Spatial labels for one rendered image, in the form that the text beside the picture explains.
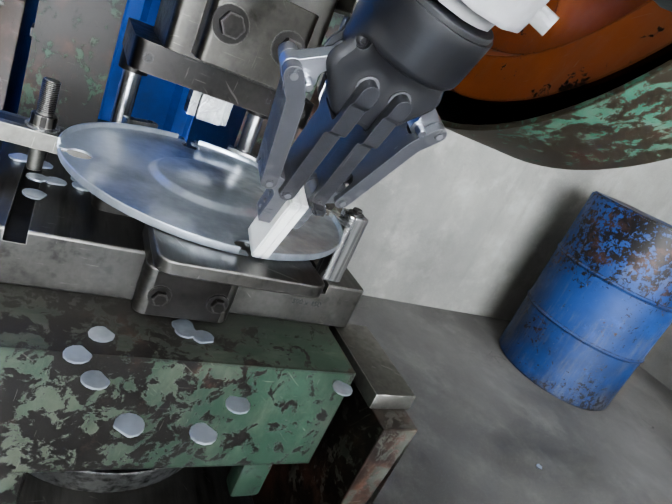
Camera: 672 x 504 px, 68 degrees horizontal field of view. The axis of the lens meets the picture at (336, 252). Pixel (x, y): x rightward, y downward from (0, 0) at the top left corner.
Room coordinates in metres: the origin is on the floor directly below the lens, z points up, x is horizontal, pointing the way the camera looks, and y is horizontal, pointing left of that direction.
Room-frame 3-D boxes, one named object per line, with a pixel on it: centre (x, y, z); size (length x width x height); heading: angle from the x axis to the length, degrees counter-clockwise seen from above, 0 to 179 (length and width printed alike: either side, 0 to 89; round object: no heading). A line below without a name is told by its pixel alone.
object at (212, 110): (0.59, 0.21, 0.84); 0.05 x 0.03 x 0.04; 123
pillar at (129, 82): (0.61, 0.32, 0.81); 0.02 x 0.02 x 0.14
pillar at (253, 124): (0.70, 0.18, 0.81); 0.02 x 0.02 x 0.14
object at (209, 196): (0.49, 0.14, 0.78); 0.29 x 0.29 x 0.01
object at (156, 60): (0.60, 0.22, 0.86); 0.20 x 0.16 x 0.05; 123
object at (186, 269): (0.45, 0.12, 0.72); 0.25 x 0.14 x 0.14; 33
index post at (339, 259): (0.59, 0.00, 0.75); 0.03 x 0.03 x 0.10; 33
